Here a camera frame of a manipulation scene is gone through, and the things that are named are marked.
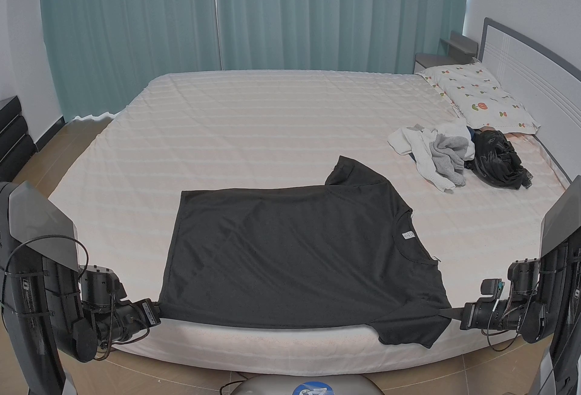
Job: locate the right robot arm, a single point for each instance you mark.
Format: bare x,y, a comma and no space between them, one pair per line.
560,225

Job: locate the black garment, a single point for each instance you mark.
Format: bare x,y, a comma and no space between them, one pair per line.
497,157

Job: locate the white printed pillow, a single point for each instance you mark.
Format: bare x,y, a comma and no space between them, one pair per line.
481,93

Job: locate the black chest of drawers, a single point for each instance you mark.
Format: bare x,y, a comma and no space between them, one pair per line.
13,134

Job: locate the black T-shirt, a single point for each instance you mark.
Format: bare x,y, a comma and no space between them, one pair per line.
295,248

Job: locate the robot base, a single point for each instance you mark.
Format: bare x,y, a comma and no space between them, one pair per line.
304,386

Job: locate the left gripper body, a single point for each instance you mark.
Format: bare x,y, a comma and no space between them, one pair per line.
134,318

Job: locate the grey bedside table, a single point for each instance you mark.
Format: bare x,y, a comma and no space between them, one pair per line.
442,59

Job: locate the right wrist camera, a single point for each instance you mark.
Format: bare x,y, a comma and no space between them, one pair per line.
491,289

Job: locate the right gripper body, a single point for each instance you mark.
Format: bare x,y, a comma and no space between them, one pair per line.
481,316

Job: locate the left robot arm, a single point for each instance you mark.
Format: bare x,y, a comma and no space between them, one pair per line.
27,316

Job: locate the pile of clothes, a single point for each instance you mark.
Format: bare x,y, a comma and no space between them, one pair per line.
435,148

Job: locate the bed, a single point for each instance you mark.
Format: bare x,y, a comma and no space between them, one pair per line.
272,121

